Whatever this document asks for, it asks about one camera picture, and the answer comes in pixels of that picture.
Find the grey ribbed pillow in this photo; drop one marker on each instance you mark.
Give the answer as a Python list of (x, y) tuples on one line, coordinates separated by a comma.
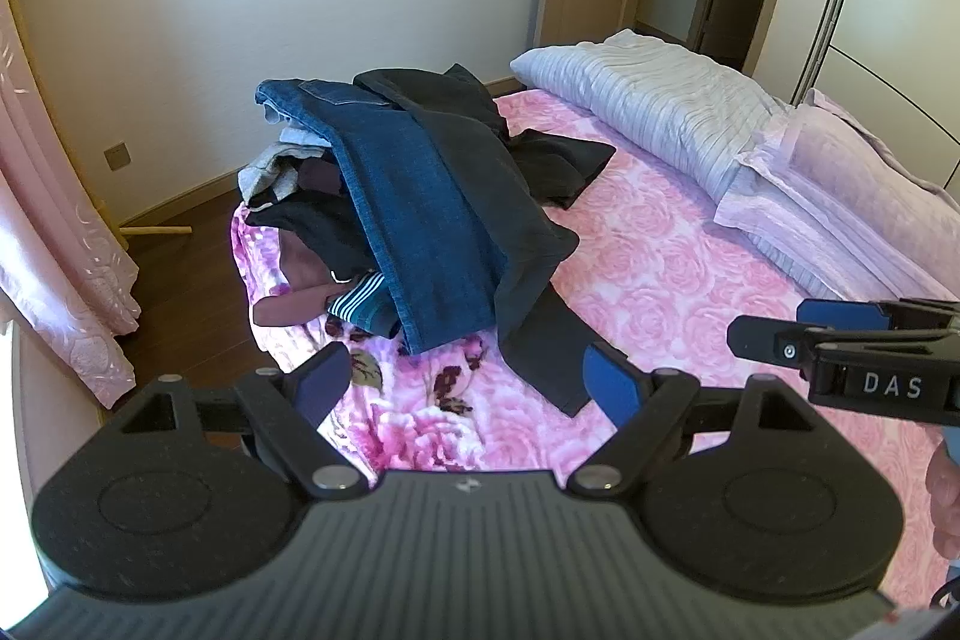
[(660, 93)]

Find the striped garment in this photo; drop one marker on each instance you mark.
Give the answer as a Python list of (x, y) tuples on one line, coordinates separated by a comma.
[(360, 304)]

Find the pink curtain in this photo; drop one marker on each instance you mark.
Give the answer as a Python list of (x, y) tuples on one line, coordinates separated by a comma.
[(52, 235)]

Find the charcoal grey pants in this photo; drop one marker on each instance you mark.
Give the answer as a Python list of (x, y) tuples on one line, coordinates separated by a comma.
[(487, 160)]

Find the beige wall outlet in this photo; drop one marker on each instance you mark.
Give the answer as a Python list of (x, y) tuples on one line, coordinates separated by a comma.
[(117, 156)]

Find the person's right hand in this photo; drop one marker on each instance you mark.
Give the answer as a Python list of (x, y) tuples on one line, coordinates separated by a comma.
[(945, 497)]

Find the white wardrobe doors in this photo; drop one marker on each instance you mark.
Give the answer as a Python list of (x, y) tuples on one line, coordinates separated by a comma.
[(900, 10)]

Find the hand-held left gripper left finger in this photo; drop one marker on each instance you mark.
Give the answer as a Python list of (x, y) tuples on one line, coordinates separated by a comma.
[(322, 379)]

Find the maroon garment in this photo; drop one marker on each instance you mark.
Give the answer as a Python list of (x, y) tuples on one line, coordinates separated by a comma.
[(300, 304)]

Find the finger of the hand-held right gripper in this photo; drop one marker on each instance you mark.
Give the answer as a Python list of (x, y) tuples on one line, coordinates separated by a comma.
[(840, 311), (765, 336)]

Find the blue jeans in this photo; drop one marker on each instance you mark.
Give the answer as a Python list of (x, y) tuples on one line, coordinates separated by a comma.
[(420, 212)]

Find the lilac striped pillow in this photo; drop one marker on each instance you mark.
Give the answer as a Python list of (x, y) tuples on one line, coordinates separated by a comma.
[(825, 190)]

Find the black garment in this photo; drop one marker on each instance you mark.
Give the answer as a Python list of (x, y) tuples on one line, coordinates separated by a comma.
[(315, 227)]

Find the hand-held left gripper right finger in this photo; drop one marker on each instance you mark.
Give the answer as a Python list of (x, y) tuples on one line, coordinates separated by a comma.
[(611, 385)]

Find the dark purple garment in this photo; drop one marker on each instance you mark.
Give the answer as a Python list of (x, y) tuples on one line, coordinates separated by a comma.
[(324, 179)]

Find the pink floral blanket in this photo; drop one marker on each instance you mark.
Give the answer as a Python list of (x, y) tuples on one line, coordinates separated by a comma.
[(675, 280)]

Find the folded dark garment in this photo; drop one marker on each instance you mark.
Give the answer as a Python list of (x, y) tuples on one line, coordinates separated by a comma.
[(555, 168)]

